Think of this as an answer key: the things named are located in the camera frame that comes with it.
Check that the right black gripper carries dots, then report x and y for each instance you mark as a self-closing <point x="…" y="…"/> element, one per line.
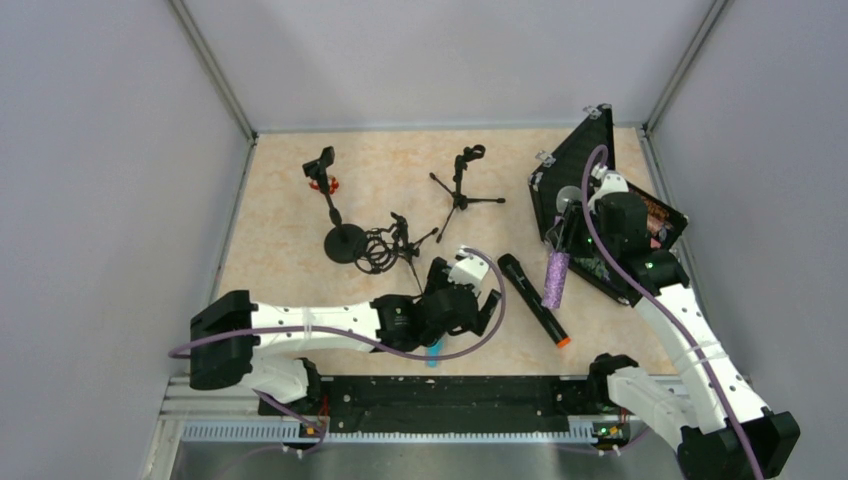
<point x="564" y="229"/>

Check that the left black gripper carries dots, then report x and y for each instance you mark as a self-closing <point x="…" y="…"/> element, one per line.
<point x="460" y="318"/>

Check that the purple glitter microphone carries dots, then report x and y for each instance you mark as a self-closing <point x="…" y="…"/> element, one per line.
<point x="559" y="260"/>

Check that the teal microphone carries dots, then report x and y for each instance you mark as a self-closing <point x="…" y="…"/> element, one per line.
<point x="433" y="354"/>

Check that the black microphone orange end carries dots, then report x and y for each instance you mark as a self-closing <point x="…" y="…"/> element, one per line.
<point x="515" y="274"/>

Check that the shock mount tripod stand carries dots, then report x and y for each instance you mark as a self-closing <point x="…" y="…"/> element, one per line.
<point x="384" y="247"/>

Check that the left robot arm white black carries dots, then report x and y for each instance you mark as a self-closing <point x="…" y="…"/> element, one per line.
<point x="236" y="341"/>

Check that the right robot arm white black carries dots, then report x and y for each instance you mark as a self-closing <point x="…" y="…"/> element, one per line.
<point x="723" y="429"/>

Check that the small black tripod stand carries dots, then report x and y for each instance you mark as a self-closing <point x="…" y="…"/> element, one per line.
<point x="461" y="201"/>

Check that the round base microphone stand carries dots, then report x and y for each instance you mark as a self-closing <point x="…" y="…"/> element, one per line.
<point x="344" y="243"/>

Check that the black foam lined case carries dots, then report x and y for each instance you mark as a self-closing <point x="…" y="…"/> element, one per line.
<point x="563" y="168"/>

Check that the poker chip rolls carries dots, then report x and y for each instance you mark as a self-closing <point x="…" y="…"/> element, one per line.
<point x="660" y="221"/>

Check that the red owl toy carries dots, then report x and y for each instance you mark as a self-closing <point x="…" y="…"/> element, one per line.
<point x="330" y="186"/>

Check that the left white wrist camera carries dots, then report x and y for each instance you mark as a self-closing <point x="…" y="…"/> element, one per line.
<point x="468" y="269"/>

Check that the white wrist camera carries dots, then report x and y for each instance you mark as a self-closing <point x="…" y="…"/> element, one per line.
<point x="468" y="269"/>
<point x="605" y="181"/>

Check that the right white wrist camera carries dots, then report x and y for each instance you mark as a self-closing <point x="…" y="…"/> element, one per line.
<point x="605" y="181"/>

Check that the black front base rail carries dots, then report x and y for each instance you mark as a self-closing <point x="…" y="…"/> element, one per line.
<point x="454" y="404"/>

